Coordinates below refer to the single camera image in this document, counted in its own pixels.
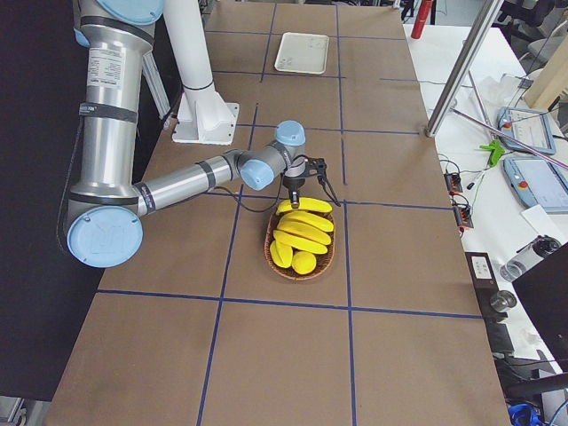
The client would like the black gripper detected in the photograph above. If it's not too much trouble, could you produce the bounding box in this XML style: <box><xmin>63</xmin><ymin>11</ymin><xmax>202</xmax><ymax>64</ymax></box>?
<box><xmin>283</xmin><ymin>159</ymin><xmax>310</xmax><ymax>209</ymax></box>

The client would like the yellow banana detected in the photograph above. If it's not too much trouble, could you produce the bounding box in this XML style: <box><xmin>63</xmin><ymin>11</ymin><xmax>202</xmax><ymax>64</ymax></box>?
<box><xmin>283</xmin><ymin>240</ymin><xmax>327</xmax><ymax>255</ymax></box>
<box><xmin>272</xmin><ymin>230</ymin><xmax>332</xmax><ymax>246</ymax></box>
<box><xmin>276</xmin><ymin>197</ymin><xmax>333</xmax><ymax>216</ymax></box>
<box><xmin>280</xmin><ymin>211</ymin><xmax>335</xmax><ymax>233</ymax></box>

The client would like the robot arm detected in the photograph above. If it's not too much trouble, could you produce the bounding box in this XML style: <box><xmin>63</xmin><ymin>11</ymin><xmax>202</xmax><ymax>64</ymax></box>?
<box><xmin>65</xmin><ymin>1</ymin><xmax>307</xmax><ymax>268</ymax></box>

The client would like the brown wicker basket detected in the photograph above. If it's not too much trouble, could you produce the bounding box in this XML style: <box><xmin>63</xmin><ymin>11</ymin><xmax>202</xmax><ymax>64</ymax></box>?
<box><xmin>264</xmin><ymin>211</ymin><xmax>335</xmax><ymax>280</ymax></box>

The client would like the yellow star fruit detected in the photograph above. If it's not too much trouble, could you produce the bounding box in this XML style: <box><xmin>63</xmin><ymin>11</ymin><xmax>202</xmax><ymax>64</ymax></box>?
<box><xmin>270</xmin><ymin>240</ymin><xmax>293</xmax><ymax>268</ymax></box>

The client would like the yellow lemon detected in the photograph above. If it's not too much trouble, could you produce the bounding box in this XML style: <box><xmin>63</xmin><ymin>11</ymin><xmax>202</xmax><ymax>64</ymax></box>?
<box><xmin>291</xmin><ymin>251</ymin><xmax>317</xmax><ymax>275</ymax></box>

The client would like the white bear tray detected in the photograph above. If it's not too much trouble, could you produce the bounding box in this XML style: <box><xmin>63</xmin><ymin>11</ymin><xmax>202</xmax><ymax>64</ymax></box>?
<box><xmin>274</xmin><ymin>32</ymin><xmax>329</xmax><ymax>75</ymax></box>

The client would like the orange circuit board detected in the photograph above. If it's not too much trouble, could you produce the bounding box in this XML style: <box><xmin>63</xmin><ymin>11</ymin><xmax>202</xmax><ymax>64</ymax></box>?
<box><xmin>453</xmin><ymin>204</ymin><xmax>474</xmax><ymax>232</ymax></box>
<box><xmin>444</xmin><ymin>172</ymin><xmax>462</xmax><ymax>195</ymax></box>

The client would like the green clip tool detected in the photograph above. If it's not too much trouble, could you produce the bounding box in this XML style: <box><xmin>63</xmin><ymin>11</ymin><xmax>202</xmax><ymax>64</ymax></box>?
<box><xmin>479</xmin><ymin>139</ymin><xmax>505</xmax><ymax>168</ymax></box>

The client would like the metal cup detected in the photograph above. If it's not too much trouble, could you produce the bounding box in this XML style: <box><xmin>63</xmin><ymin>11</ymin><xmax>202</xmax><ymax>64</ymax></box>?
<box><xmin>489</xmin><ymin>290</ymin><xmax>517</xmax><ymax>312</ymax></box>

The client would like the red cylinder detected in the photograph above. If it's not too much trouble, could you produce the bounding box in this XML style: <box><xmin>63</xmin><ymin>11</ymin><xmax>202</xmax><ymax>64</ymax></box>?
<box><xmin>411</xmin><ymin>0</ymin><xmax>434</xmax><ymax>40</ymax></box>

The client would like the teach pendant near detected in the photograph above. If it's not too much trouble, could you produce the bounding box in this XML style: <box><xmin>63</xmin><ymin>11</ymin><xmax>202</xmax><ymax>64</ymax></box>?
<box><xmin>502</xmin><ymin>156</ymin><xmax>567</xmax><ymax>214</ymax></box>

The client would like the teach pendant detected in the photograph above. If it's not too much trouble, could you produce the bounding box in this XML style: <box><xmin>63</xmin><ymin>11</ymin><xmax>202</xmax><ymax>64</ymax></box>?
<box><xmin>497</xmin><ymin>107</ymin><xmax>556</xmax><ymax>154</ymax></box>
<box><xmin>502</xmin><ymin>156</ymin><xmax>567</xmax><ymax>214</ymax></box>

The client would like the long reacher grabber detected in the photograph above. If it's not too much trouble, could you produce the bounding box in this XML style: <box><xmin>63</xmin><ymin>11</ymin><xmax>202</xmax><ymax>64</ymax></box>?
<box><xmin>450</xmin><ymin>107</ymin><xmax>568</xmax><ymax>170</ymax></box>

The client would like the teach pendant far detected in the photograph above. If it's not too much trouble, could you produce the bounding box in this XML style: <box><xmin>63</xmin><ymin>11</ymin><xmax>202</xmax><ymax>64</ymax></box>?
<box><xmin>497</xmin><ymin>107</ymin><xmax>556</xmax><ymax>154</ymax></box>

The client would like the black monitor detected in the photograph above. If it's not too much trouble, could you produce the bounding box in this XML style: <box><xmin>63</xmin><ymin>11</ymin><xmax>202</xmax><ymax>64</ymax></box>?
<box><xmin>513</xmin><ymin>244</ymin><xmax>568</xmax><ymax>372</ymax></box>

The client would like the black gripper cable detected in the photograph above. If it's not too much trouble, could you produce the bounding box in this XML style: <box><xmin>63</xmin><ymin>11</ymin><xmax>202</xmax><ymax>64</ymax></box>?
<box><xmin>208</xmin><ymin>154</ymin><xmax>343</xmax><ymax>213</ymax></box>

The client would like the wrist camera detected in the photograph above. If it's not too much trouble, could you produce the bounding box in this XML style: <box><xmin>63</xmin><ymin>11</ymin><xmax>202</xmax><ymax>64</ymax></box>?
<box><xmin>306</xmin><ymin>157</ymin><xmax>327</xmax><ymax>185</ymax></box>

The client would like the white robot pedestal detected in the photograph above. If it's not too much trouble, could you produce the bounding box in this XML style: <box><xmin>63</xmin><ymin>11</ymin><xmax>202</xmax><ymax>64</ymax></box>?
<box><xmin>163</xmin><ymin>0</ymin><xmax>240</xmax><ymax>146</ymax></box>

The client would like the aluminium frame post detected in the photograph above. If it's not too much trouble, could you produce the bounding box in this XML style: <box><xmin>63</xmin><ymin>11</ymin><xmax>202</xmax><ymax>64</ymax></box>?
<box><xmin>425</xmin><ymin>0</ymin><xmax>503</xmax><ymax>138</ymax></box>

